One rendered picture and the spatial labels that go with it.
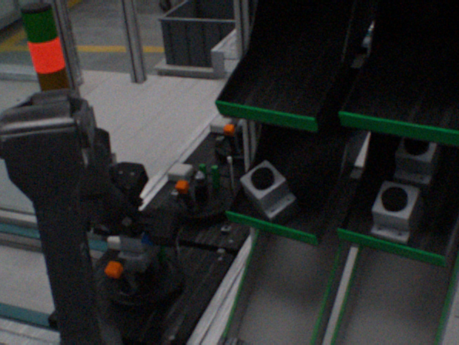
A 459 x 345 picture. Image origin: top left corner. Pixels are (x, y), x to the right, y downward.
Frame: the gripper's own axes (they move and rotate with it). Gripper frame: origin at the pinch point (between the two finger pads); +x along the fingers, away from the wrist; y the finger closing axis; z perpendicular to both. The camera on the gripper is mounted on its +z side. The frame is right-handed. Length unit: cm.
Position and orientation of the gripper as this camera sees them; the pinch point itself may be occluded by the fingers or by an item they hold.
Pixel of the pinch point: (138, 229)
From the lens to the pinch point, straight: 103.1
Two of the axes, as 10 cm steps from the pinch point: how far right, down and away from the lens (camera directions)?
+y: -9.3, -1.3, 3.5
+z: 2.5, -9.1, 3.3
